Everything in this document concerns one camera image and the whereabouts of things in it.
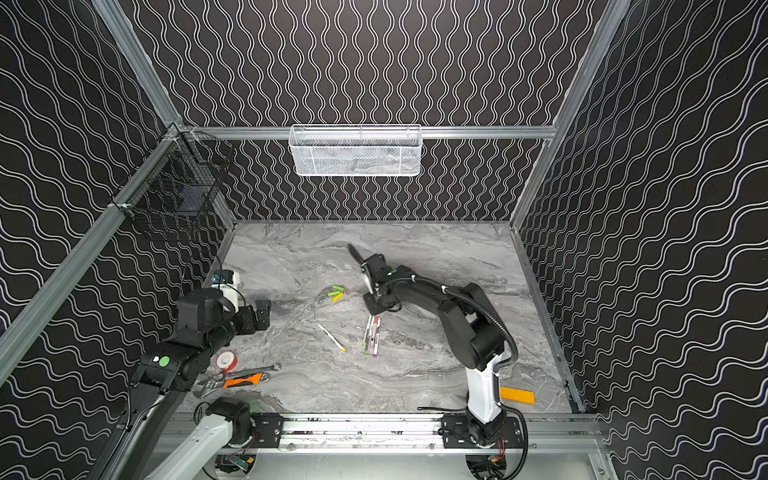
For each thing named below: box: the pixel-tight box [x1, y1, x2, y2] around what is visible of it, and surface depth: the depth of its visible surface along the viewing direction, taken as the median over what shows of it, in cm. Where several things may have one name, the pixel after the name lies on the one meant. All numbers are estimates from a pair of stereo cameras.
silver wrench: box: [217, 363, 282, 380], surface depth 86 cm
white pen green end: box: [363, 315, 372, 355], surface depth 92 cm
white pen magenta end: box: [371, 316, 380, 358], surface depth 92 cm
